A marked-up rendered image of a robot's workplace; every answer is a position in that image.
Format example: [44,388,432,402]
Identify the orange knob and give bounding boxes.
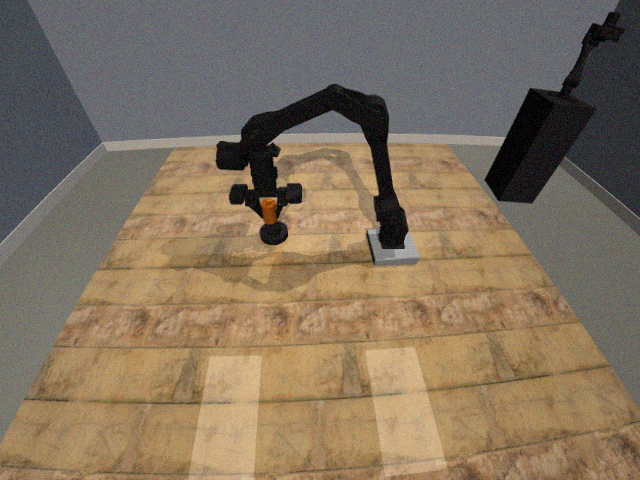
[260,198,278,224]

